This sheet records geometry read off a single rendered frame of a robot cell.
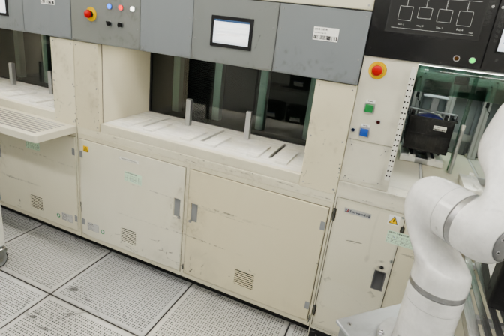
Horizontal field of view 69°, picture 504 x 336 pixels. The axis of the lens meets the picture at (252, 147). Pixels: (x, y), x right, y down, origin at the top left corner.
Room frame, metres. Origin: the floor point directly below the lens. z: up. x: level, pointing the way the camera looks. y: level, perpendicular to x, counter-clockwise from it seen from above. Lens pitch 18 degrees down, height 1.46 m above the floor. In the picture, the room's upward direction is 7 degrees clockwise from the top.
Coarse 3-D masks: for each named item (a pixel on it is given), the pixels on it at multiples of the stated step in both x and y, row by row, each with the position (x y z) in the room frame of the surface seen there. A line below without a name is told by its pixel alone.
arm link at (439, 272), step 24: (408, 192) 0.79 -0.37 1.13; (432, 192) 0.73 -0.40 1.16; (456, 192) 0.71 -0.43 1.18; (408, 216) 0.76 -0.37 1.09; (432, 216) 0.70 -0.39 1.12; (432, 240) 0.73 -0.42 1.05; (432, 264) 0.69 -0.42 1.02; (456, 264) 0.69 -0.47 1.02; (432, 288) 0.66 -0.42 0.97; (456, 288) 0.65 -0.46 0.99
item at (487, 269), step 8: (488, 264) 1.03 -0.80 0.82; (496, 264) 0.95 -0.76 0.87; (488, 272) 1.00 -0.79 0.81; (496, 272) 0.93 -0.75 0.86; (488, 280) 0.97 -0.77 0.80; (496, 280) 0.90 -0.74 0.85; (488, 288) 0.95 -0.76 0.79; (496, 288) 0.90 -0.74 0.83; (488, 296) 0.92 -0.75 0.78; (496, 296) 0.89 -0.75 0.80; (488, 304) 0.90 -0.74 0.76; (496, 304) 0.89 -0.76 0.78
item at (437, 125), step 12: (432, 96) 1.92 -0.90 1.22; (408, 108) 1.97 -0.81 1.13; (432, 108) 1.92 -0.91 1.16; (408, 120) 1.93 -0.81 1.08; (420, 120) 1.86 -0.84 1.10; (432, 120) 1.84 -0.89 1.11; (444, 120) 1.82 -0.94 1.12; (456, 120) 1.86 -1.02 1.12; (408, 132) 1.87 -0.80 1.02; (420, 132) 1.85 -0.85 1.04; (432, 132) 1.83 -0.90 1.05; (444, 132) 1.81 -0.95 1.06; (408, 144) 1.86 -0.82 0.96; (420, 144) 1.84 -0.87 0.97; (432, 144) 1.83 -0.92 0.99; (444, 144) 1.81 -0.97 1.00; (432, 156) 1.85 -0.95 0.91
